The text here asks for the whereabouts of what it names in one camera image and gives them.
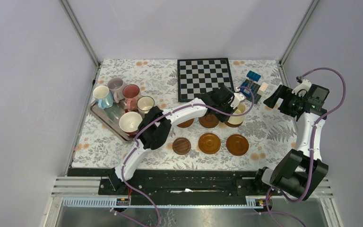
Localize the cream yellow mug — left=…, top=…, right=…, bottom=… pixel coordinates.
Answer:
left=228, top=103, right=247, bottom=122

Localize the brown wooden coaster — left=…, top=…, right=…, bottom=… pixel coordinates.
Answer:
left=177, top=119, right=194, bottom=128
left=198, top=133, right=221, bottom=154
left=226, top=134, right=249, bottom=156
left=199, top=114, right=219, bottom=128
left=225, top=122, right=242, bottom=128

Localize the dark walnut coaster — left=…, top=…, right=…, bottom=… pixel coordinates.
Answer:
left=172, top=137, right=191, bottom=155

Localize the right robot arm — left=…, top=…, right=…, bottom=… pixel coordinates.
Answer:
left=252, top=84, right=329, bottom=201

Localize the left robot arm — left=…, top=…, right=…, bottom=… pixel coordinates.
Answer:
left=109, top=86, right=245, bottom=194

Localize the white red bowl cup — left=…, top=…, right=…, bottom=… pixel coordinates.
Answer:
left=119, top=112, right=143, bottom=135

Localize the white lego brick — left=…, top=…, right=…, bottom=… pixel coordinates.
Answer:
left=257, top=82, right=268, bottom=96

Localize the grey lego baseplate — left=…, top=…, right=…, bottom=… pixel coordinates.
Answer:
left=240, top=79, right=262, bottom=104

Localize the black white chessboard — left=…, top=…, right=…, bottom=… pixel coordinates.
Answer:
left=177, top=58, right=234, bottom=102

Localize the blue lego brick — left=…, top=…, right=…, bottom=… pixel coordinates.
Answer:
left=246, top=70, right=261, bottom=82

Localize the white black-rimmed enamel mug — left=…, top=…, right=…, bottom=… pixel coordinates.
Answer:
left=137, top=96, right=155, bottom=114

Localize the floral tablecloth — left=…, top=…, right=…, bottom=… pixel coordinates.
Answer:
left=71, top=60, right=296, bottom=170

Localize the pink enamel mug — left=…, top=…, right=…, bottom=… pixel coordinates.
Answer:
left=122, top=84, right=140, bottom=111

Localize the lavender ceramic mug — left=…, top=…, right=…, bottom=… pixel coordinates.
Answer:
left=107, top=78, right=127, bottom=103

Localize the metal serving tray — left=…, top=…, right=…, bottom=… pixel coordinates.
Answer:
left=89, top=100, right=135, bottom=143

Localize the light blue mug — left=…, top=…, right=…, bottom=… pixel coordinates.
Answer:
left=93, top=86, right=114, bottom=109

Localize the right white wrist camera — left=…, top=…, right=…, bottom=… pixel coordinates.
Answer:
left=292, top=76, right=312, bottom=97

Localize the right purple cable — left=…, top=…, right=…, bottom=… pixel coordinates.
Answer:
left=264, top=67, right=347, bottom=227

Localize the purple cable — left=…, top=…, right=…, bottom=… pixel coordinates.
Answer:
left=109, top=86, right=256, bottom=227
left=264, top=67, right=347, bottom=227

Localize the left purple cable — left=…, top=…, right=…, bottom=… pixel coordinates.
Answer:
left=109, top=86, right=256, bottom=227

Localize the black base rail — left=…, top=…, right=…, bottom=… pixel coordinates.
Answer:
left=98, top=169, right=269, bottom=206

